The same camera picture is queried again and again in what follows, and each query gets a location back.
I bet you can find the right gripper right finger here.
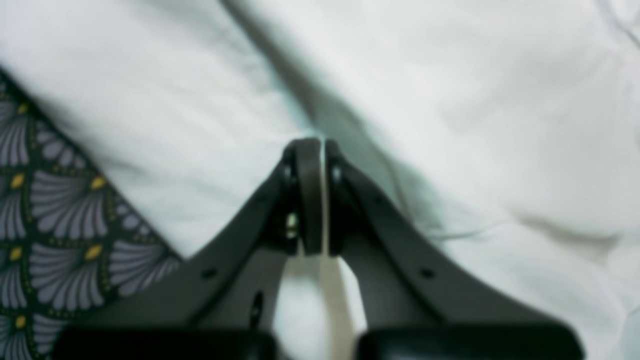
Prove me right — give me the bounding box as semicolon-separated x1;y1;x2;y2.
325;140;585;360

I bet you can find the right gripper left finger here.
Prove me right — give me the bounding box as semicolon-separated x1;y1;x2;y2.
52;137;323;360

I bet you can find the white T-shirt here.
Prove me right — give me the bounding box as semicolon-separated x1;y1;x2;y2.
1;0;639;360

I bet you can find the patterned fan-print table cloth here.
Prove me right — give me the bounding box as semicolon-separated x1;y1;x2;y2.
0;73;183;360

